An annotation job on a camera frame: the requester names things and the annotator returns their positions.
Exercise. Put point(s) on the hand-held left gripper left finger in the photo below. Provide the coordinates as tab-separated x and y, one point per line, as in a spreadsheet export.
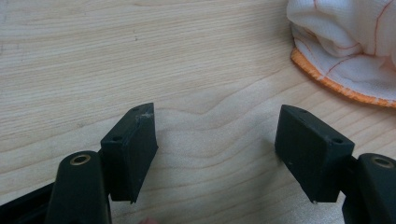
129	155

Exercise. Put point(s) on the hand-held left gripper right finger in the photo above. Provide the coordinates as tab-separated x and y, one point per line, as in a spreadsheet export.
311	155

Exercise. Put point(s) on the white cloth with orange edge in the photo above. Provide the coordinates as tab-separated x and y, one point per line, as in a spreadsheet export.
342	46

